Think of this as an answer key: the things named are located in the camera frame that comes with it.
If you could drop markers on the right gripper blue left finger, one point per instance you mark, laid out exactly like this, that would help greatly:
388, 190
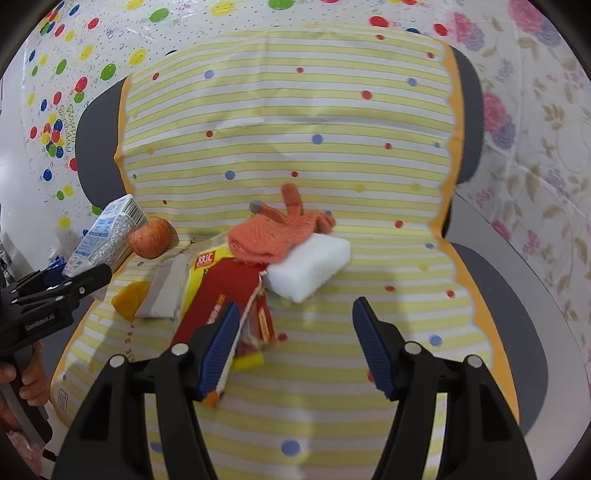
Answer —
108, 437

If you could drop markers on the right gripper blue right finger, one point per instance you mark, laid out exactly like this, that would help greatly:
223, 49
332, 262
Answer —
482, 439

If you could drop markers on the blue white milk carton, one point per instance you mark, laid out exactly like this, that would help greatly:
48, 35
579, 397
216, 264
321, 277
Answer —
107, 240

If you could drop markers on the orange knit glove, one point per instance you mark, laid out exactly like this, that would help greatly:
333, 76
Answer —
269, 235

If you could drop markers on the left human hand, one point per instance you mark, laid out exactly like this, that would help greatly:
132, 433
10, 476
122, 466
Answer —
35, 388

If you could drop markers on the yellow foam net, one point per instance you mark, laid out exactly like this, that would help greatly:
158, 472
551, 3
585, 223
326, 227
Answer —
128, 300

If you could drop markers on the grey office chair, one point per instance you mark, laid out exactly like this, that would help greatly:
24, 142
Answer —
94, 138

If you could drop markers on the red apple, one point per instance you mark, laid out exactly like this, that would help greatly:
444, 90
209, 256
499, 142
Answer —
151, 240

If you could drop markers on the red yellow snack package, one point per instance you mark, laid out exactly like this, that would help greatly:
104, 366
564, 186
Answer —
221, 299

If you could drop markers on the white sponge block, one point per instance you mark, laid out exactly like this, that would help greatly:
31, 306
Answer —
307, 267

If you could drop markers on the yellow striped dotted cloth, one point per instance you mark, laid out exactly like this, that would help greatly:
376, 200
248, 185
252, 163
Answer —
324, 161

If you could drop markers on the floral pattern wall sheet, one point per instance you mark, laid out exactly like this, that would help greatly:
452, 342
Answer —
533, 181

